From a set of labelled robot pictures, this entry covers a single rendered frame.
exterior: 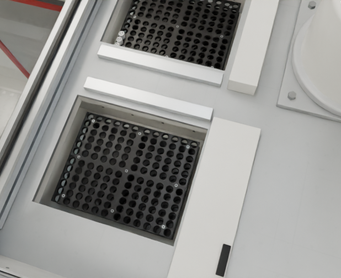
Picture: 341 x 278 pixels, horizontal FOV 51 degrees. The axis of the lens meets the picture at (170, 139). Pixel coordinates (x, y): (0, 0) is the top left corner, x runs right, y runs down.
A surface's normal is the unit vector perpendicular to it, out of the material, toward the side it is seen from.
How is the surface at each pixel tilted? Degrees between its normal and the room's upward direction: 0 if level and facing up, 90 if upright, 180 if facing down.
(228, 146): 0
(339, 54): 90
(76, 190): 0
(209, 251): 0
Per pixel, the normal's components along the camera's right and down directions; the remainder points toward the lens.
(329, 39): -0.95, 0.32
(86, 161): -0.06, -0.33
